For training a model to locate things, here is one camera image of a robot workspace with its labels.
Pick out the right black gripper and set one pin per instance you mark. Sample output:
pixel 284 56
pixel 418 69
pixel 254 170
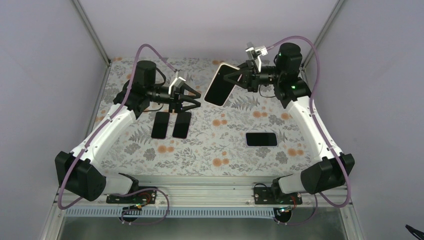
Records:
pixel 250 77

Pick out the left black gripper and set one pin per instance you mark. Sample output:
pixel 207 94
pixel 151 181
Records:
pixel 174 102

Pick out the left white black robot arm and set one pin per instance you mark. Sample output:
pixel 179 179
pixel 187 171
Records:
pixel 79 171

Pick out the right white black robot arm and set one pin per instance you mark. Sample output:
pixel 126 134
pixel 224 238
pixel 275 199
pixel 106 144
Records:
pixel 331 166

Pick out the phone in grey case bottom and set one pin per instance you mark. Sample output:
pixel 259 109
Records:
pixel 261 139

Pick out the floral table mat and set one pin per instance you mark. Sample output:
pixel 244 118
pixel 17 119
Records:
pixel 216 141

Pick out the black object bottom corner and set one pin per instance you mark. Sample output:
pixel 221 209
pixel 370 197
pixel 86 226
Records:
pixel 415 232

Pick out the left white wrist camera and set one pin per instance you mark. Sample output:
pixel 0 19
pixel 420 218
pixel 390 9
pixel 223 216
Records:
pixel 176 83

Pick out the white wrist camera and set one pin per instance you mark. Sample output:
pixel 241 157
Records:
pixel 176 83
pixel 255 53

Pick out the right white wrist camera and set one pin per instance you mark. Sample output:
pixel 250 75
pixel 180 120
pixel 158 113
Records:
pixel 255 53

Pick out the right aluminium corner post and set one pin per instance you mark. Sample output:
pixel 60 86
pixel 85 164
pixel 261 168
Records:
pixel 324 30

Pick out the aluminium corner post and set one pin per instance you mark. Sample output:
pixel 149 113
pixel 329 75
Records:
pixel 324 30
pixel 91 31

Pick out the left aluminium corner post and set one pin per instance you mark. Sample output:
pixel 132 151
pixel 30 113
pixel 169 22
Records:
pixel 91 31

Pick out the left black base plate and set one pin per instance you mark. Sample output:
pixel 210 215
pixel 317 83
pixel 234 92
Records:
pixel 144 195

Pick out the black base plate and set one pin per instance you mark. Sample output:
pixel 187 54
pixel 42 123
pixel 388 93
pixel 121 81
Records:
pixel 267 196
pixel 144 195

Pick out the aluminium rail frame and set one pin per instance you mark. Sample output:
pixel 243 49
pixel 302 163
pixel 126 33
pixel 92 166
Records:
pixel 314 219

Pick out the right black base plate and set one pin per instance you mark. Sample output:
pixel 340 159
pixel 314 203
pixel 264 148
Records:
pixel 267 196

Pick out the slotted grey cable duct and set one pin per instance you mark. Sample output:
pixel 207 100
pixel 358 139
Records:
pixel 172 212

